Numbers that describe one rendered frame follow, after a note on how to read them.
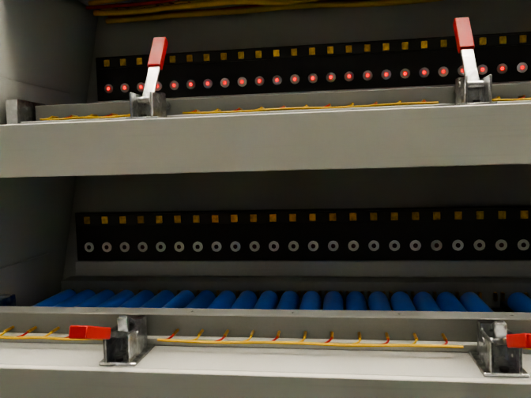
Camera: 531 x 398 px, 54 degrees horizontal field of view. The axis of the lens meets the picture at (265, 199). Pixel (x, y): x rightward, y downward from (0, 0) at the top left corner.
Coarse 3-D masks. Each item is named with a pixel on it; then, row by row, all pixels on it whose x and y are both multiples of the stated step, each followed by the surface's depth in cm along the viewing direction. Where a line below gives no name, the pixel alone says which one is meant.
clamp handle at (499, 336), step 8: (496, 328) 35; (504, 328) 35; (496, 336) 35; (504, 336) 35; (512, 336) 31; (520, 336) 29; (528, 336) 28; (496, 344) 35; (504, 344) 33; (512, 344) 31; (520, 344) 29; (528, 344) 28
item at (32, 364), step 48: (0, 288) 49; (48, 288) 57; (0, 384) 38; (48, 384) 38; (96, 384) 37; (144, 384) 37; (192, 384) 36; (240, 384) 36; (288, 384) 35; (336, 384) 35; (384, 384) 34; (432, 384) 34; (480, 384) 33; (528, 384) 33
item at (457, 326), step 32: (0, 320) 44; (32, 320) 44; (64, 320) 43; (96, 320) 43; (160, 320) 42; (192, 320) 42; (224, 320) 41; (256, 320) 41; (288, 320) 40; (320, 320) 40; (352, 320) 40; (384, 320) 39; (416, 320) 39; (448, 320) 39; (512, 320) 38
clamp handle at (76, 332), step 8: (120, 320) 39; (128, 320) 39; (72, 328) 32; (80, 328) 32; (88, 328) 32; (96, 328) 33; (104, 328) 34; (120, 328) 39; (128, 328) 39; (72, 336) 32; (80, 336) 32; (88, 336) 32; (96, 336) 33; (104, 336) 34; (112, 336) 38; (120, 336) 37
